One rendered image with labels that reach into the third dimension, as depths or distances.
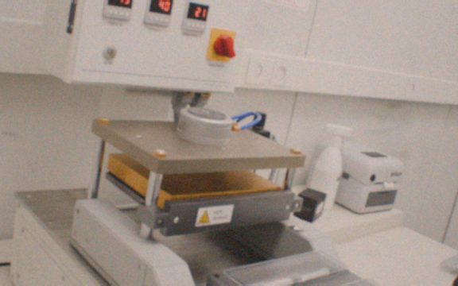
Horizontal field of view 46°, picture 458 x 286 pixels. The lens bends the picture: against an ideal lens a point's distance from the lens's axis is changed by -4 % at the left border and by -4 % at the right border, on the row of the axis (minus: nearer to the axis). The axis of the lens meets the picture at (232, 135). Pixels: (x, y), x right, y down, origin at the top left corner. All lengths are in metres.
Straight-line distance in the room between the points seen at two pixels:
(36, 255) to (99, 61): 0.33
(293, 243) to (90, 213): 0.31
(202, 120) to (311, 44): 0.98
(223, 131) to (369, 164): 0.93
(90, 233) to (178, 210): 0.14
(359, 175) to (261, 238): 0.81
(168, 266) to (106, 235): 0.11
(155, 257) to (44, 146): 0.60
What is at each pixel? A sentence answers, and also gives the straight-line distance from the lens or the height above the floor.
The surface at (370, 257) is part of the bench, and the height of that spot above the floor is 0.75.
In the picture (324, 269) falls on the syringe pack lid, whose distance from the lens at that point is 0.74.
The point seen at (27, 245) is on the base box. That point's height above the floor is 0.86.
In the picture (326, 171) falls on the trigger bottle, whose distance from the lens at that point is 1.62.
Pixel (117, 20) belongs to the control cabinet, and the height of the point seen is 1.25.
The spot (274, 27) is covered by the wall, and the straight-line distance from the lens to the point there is 1.58.
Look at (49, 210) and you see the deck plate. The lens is 0.94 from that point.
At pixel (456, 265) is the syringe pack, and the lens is 1.61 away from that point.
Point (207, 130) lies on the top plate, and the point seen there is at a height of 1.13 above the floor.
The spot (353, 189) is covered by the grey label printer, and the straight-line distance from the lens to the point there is 1.69.
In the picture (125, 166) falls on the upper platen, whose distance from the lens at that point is 0.80.
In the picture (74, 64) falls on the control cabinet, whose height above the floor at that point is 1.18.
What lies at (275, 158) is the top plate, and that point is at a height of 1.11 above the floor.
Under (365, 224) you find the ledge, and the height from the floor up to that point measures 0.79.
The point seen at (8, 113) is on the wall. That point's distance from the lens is 1.17.
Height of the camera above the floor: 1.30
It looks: 12 degrees down
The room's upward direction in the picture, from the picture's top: 12 degrees clockwise
